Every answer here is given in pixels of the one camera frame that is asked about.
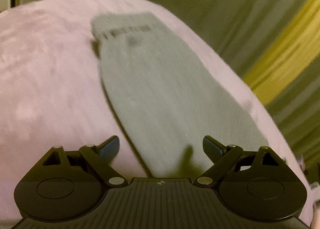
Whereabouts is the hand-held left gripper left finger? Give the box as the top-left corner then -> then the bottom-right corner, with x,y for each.
42,135 -> 129,188

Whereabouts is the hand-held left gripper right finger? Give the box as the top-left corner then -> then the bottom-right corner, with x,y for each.
196,135 -> 286,187

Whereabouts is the grey sock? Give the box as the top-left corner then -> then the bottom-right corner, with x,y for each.
90,12 -> 271,179

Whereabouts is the purple bed sheet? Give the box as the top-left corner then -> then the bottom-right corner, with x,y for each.
0,0 -> 310,229

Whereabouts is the grey-green curtain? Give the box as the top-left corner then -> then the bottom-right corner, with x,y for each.
264,64 -> 320,170
135,0 -> 320,80

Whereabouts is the yellow curtain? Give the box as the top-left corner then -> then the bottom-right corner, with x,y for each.
242,0 -> 320,107

